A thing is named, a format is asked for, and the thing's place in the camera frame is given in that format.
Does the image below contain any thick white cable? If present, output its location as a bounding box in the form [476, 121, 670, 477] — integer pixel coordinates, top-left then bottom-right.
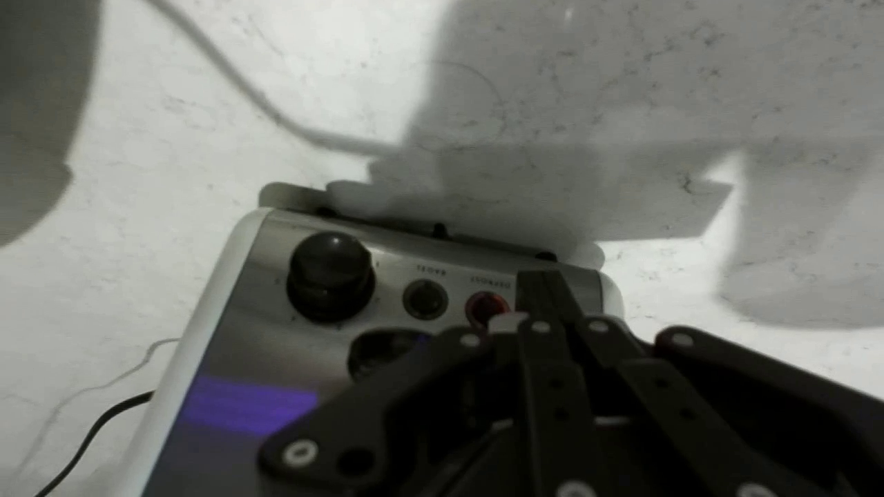
[147, 0, 409, 160]

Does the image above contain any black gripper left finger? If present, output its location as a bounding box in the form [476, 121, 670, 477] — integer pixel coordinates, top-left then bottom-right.
[257, 270, 558, 497]

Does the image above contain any thin white cable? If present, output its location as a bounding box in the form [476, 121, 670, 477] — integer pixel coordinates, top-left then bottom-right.
[16, 335, 181, 465]

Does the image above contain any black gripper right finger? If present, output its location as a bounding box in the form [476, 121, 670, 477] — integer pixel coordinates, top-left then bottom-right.
[549, 270, 884, 497]

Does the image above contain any black power cord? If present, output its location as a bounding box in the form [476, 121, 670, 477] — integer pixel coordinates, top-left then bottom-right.
[35, 390, 158, 497]

